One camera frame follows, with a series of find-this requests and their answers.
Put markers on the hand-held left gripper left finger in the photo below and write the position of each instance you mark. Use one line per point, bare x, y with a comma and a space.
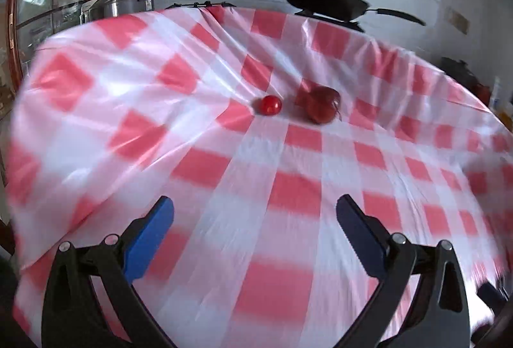
149, 230

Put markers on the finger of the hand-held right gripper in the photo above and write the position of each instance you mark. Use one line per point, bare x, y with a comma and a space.
492, 296

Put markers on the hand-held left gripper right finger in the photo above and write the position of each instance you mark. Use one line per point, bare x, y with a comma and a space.
360, 230

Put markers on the smooth dark red apple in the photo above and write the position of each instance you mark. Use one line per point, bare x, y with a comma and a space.
324, 107

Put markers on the red cherry tomato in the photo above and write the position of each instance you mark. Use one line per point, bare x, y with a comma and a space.
271, 105

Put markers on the red white checked tablecloth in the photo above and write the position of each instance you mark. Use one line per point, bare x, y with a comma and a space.
240, 155

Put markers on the dark clay pot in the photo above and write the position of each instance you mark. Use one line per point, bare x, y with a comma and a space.
461, 69

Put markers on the black frying pan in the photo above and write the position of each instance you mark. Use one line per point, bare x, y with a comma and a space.
384, 14

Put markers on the black gas stove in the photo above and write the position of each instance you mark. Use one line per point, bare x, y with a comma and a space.
200, 5

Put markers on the wooden door frame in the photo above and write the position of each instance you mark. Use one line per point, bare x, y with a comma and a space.
16, 11

